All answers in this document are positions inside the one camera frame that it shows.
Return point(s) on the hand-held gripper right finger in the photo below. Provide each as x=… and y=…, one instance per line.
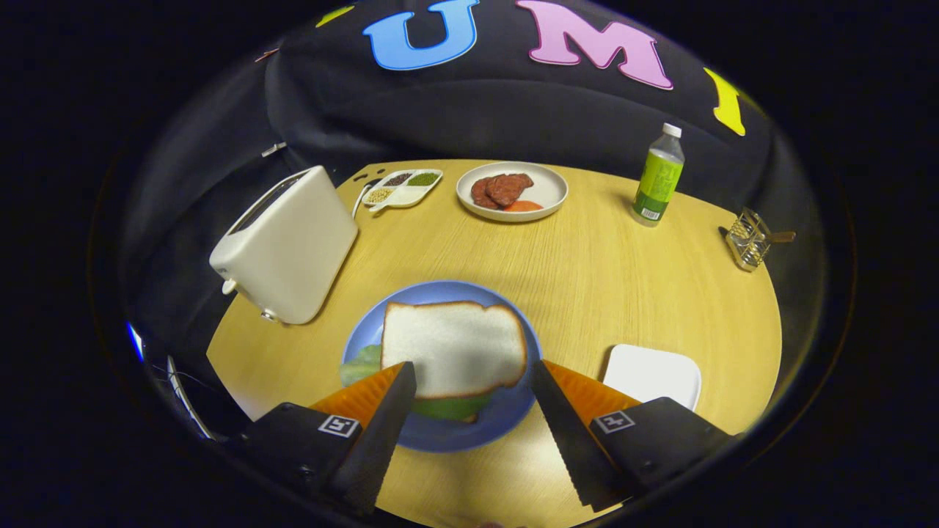
x=572, y=440

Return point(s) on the white toaster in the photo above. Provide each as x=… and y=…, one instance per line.
x=293, y=242

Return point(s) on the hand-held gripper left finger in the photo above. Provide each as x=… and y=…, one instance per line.
x=374, y=440

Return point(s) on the green beans pile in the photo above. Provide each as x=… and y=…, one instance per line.
x=424, y=178

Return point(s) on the black backdrop cloth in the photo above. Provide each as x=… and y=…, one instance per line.
x=477, y=110

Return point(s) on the green label drink bottle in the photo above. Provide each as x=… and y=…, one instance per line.
x=658, y=180

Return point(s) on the computer monitor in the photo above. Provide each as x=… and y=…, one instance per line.
x=135, y=341

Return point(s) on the green lettuce leaf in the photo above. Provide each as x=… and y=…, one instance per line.
x=447, y=408

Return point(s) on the yellow soybeans pile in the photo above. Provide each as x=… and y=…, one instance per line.
x=379, y=195

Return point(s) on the white side table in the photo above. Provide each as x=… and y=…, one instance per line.
x=187, y=403

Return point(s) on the dark brown beans pile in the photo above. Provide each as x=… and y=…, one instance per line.
x=397, y=179

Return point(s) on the white square plate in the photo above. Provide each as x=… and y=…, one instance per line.
x=649, y=374

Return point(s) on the silver clip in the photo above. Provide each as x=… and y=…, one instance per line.
x=274, y=149

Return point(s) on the red tomato slice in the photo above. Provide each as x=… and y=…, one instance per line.
x=522, y=206

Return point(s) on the copper clip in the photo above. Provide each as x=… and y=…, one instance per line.
x=266, y=55

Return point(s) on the beige round plate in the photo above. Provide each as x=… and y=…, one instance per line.
x=550, y=187

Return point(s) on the plain toast bread slice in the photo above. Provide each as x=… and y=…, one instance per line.
x=455, y=345

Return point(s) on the brown cooked meat piece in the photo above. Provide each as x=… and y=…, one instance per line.
x=480, y=194
x=510, y=187

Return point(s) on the white divided dish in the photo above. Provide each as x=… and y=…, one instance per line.
x=411, y=195

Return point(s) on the blue round plate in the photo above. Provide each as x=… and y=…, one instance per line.
x=455, y=434

